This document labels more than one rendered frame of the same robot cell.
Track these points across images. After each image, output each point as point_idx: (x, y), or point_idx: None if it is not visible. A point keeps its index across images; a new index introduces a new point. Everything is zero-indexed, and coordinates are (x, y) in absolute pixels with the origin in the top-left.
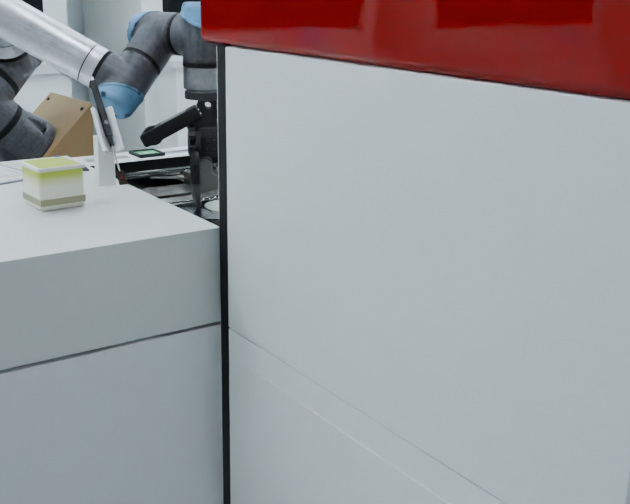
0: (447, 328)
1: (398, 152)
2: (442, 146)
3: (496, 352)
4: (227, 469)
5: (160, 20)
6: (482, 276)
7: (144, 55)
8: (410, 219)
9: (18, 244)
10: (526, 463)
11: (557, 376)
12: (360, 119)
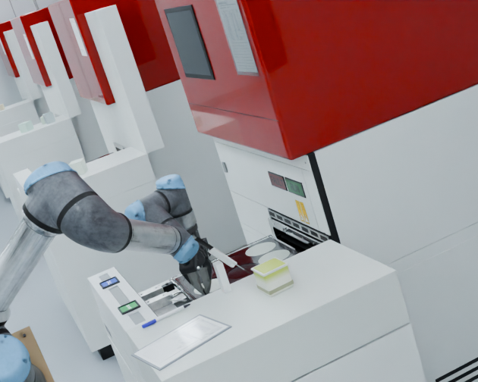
0: (466, 176)
1: (429, 134)
2: (446, 121)
3: None
4: None
5: (157, 199)
6: (473, 150)
7: (174, 219)
8: (441, 152)
9: (358, 271)
10: None
11: None
12: (408, 134)
